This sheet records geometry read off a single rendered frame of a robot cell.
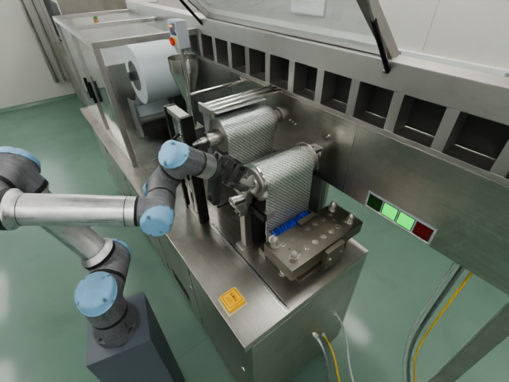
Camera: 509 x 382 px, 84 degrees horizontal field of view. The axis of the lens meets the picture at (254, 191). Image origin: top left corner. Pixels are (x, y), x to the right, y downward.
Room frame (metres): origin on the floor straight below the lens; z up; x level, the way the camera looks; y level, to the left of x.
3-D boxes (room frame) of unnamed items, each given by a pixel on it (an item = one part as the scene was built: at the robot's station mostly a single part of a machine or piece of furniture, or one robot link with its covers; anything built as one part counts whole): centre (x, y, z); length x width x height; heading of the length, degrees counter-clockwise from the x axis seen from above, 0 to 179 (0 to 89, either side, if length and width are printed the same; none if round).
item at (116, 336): (0.49, 0.49, 0.95); 0.15 x 0.15 x 0.10
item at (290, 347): (1.62, 0.51, 0.43); 2.52 x 0.64 x 0.86; 36
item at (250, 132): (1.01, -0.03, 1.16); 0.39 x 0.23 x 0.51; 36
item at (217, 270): (1.61, 0.52, 0.88); 2.52 x 0.66 x 0.04; 36
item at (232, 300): (0.57, 0.09, 0.91); 0.07 x 0.07 x 0.02; 36
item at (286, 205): (0.85, -0.14, 1.11); 0.23 x 0.01 x 0.18; 126
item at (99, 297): (0.50, 0.49, 1.07); 0.13 x 0.12 x 0.14; 8
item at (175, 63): (1.48, 0.33, 1.50); 0.14 x 0.14 x 0.06
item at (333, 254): (0.72, -0.31, 0.97); 0.10 x 0.03 x 0.11; 126
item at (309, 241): (0.78, -0.24, 1.00); 0.40 x 0.16 x 0.06; 126
